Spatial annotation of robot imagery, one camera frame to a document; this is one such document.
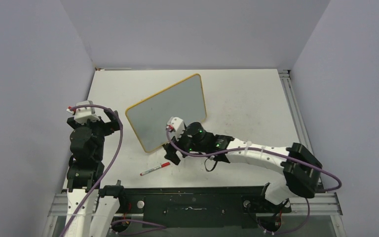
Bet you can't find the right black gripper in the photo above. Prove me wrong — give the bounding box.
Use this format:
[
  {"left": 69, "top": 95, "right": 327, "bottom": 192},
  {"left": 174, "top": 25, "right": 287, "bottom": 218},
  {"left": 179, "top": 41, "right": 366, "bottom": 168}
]
[{"left": 165, "top": 127, "right": 207, "bottom": 164}]

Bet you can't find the red white marker pen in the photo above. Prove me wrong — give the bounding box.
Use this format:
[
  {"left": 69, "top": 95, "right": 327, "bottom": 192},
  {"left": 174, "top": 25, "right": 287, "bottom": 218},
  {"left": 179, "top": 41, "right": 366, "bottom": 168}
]
[{"left": 140, "top": 162, "right": 170, "bottom": 176}]

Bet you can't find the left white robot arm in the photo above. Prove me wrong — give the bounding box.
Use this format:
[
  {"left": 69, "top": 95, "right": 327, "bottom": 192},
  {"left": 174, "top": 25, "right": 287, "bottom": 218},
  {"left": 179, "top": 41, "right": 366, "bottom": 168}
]
[{"left": 60, "top": 109, "right": 122, "bottom": 237}]

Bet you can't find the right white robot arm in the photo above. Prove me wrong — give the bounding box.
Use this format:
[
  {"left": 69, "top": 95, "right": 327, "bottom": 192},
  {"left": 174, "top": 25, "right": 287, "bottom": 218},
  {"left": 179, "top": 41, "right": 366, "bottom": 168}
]
[{"left": 163, "top": 118, "right": 322, "bottom": 211}]

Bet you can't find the yellow framed whiteboard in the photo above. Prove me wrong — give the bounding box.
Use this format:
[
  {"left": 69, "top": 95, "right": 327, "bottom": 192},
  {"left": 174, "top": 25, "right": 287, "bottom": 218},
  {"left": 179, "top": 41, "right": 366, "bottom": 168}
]
[{"left": 125, "top": 74, "right": 207, "bottom": 153}]

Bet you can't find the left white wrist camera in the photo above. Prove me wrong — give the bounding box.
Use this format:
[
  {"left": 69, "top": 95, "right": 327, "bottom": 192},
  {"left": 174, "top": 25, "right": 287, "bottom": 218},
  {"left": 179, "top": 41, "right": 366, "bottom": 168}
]
[{"left": 66, "top": 100, "right": 101, "bottom": 124}]

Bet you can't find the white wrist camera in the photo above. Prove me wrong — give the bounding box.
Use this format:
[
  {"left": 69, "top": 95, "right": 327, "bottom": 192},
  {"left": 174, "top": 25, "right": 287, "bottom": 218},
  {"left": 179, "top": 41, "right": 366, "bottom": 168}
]
[
  {"left": 166, "top": 117, "right": 185, "bottom": 136},
  {"left": 66, "top": 100, "right": 101, "bottom": 124}
]

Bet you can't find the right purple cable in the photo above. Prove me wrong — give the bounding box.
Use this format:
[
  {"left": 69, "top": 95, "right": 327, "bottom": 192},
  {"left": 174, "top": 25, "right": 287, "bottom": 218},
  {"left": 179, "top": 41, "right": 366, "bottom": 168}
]
[{"left": 166, "top": 130, "right": 342, "bottom": 192}]

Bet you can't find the purple cable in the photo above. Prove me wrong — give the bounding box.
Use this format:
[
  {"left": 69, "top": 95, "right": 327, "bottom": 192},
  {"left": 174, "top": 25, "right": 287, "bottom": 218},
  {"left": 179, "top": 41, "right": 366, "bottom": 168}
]
[
  {"left": 58, "top": 104, "right": 124, "bottom": 237},
  {"left": 166, "top": 130, "right": 342, "bottom": 192}
]

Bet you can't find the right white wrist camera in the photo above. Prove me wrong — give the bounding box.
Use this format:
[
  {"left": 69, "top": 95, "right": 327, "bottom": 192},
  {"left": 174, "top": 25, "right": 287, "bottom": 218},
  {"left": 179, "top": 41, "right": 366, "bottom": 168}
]
[{"left": 166, "top": 117, "right": 185, "bottom": 136}]

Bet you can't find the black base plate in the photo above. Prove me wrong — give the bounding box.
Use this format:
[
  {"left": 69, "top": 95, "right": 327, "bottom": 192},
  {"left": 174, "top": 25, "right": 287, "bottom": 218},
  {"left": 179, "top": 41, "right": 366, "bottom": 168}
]
[{"left": 115, "top": 186, "right": 292, "bottom": 228}]

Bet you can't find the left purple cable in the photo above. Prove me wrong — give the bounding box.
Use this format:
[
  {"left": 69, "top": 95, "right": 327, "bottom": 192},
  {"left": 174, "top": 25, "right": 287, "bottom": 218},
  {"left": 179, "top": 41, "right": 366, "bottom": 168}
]
[{"left": 58, "top": 104, "right": 124, "bottom": 237}]

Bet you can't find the aluminium side rail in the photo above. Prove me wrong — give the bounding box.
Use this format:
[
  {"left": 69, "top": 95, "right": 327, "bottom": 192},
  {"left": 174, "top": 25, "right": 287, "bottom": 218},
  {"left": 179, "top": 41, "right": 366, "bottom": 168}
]
[{"left": 278, "top": 70, "right": 314, "bottom": 154}]

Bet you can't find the aluminium frame rail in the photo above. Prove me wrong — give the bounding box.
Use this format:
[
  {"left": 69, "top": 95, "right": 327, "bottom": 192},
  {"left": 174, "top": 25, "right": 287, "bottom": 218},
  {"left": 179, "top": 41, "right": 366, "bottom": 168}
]
[{"left": 47, "top": 192, "right": 343, "bottom": 217}]

